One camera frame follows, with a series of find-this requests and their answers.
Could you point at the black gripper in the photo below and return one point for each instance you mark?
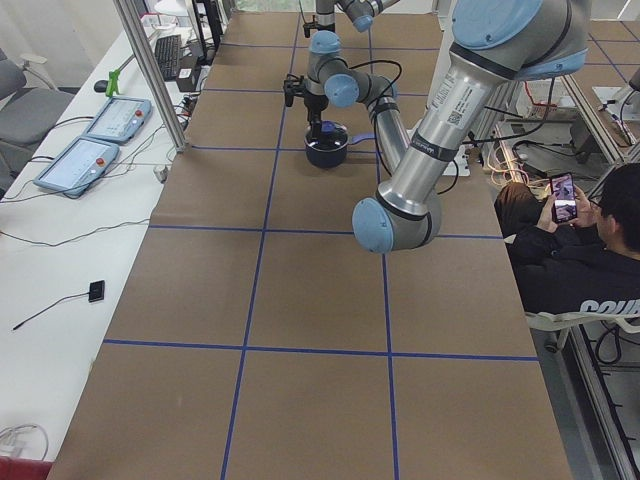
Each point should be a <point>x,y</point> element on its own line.
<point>315,104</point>

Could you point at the glass lid purple knob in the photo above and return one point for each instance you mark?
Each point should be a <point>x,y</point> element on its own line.
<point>332,136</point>

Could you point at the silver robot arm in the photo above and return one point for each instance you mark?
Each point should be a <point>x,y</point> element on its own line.
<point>494,42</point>
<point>360,13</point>

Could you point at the black keyboard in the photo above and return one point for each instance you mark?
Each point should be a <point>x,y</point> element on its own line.
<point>168,53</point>

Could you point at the upper teach pendant tablet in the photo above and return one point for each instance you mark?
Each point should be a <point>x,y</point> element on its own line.
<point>119,120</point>

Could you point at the teach pendant tablet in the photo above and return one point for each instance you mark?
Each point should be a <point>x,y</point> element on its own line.
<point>78,166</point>
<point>119,120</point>

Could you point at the green clamp tool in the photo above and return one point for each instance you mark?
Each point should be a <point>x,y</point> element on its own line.
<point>109,86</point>

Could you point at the lower teach pendant tablet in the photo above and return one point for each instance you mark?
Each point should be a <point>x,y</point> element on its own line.
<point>78,166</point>

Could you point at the smartphone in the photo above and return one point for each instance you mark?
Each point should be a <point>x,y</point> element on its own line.
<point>562,188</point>

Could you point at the small black puck device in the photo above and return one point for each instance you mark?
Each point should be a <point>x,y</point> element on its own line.
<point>96,291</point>

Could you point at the seated person black hoodie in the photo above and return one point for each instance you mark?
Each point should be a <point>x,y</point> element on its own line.
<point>590,264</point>

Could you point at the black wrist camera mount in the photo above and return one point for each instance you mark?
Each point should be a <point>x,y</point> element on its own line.
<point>294,86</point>

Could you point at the dark blue saucepan purple handle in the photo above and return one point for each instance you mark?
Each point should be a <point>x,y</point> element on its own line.
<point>330,159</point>

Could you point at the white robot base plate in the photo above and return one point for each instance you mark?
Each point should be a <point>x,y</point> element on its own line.
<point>458,167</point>

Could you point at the aluminium frame post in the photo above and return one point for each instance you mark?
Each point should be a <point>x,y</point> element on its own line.
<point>142,51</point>

